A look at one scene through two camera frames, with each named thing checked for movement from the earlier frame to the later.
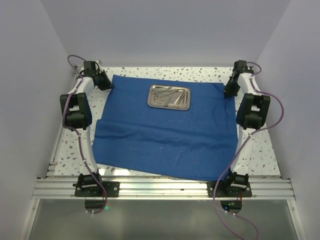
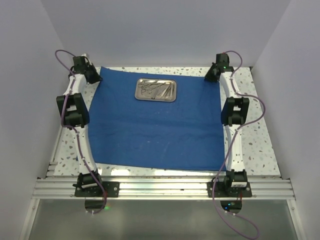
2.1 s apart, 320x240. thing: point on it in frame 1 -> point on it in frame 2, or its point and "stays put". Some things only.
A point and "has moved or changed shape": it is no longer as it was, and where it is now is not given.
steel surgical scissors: x=160 y=95 -> x=148 y=86
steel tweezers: x=185 y=93 -> x=172 y=86
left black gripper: x=106 y=85 -> x=96 y=77
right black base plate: x=229 y=189 stays put
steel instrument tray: x=169 y=96 -> x=155 y=89
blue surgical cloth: x=200 y=143 has moved or changed shape
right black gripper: x=228 y=92 -> x=208 y=76
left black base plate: x=94 y=189 stays put
